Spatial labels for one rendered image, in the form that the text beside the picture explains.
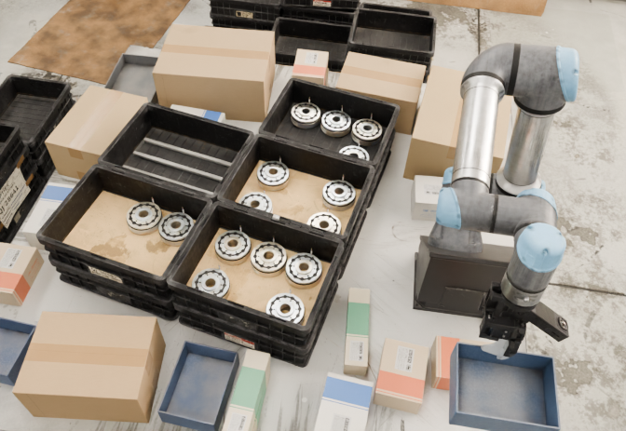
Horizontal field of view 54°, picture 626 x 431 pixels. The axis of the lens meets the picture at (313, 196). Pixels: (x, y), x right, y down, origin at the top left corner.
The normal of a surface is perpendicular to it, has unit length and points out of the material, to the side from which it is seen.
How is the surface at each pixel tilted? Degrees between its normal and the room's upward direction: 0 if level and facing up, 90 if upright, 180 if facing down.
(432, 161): 90
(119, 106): 0
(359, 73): 0
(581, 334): 0
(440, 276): 90
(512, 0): 72
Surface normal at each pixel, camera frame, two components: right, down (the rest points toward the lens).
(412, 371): 0.03, -0.64
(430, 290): -0.14, 0.76
